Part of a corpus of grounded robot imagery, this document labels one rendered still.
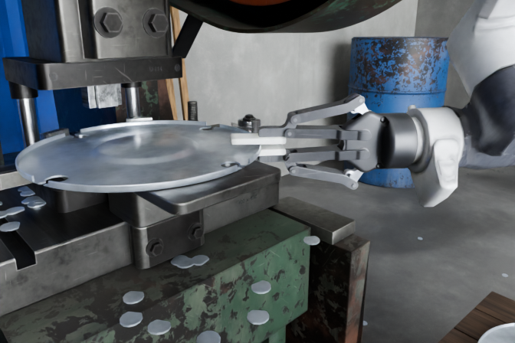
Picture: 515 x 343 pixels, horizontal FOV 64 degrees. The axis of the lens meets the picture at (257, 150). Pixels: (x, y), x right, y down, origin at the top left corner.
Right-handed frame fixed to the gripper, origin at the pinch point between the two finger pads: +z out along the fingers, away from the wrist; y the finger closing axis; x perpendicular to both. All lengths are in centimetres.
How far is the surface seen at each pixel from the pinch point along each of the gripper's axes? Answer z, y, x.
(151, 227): 13.3, -8.2, 6.0
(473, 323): -46, -43, -14
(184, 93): 17, -13, -126
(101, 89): 20.9, 6.2, -7.8
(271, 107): -30, -33, -195
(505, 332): -50, -42, -10
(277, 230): -3.2, -13.9, -2.7
